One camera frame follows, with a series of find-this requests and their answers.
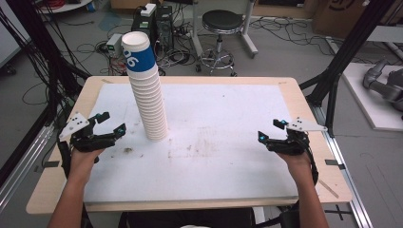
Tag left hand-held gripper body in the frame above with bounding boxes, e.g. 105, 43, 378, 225
58, 112, 118, 153

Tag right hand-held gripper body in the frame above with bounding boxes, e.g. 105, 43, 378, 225
267, 117, 329, 157

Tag stack of white paper cups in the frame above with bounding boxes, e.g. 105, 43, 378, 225
121, 30, 169, 143

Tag person's left hand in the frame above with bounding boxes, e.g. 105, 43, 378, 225
67, 147, 106, 186

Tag person's right hand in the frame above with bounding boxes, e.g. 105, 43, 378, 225
278, 151, 314, 184

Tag wooden table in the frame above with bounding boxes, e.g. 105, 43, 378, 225
26, 75, 354, 216

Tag white table mat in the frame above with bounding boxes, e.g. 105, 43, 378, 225
84, 83, 300, 204

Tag small grey device box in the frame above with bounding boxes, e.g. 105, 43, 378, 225
106, 32, 124, 54

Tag white platform board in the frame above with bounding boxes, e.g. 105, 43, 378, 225
341, 62, 403, 133

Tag black computer tower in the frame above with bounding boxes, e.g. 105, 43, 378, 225
130, 4, 175, 55

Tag person's dark clothing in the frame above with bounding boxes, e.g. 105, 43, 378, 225
118, 207, 255, 228

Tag white round table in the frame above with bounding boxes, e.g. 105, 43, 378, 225
37, 0, 93, 15

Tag brown cardboard box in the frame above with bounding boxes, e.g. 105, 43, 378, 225
312, 0, 403, 40

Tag white power adapter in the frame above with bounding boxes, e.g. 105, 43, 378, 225
140, 3, 158, 18

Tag black round stool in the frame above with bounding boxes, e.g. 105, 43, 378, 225
195, 9, 245, 78

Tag aluminium rail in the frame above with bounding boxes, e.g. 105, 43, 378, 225
0, 123, 55, 212
309, 104, 375, 228

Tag black stand with cables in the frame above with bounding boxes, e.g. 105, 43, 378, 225
0, 0, 91, 127

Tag black floor cables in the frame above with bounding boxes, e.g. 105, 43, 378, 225
248, 15, 336, 58

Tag white table frame legs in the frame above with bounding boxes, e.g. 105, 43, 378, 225
189, 0, 259, 60

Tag black metal frame stand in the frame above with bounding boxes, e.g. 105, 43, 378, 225
298, 0, 397, 138

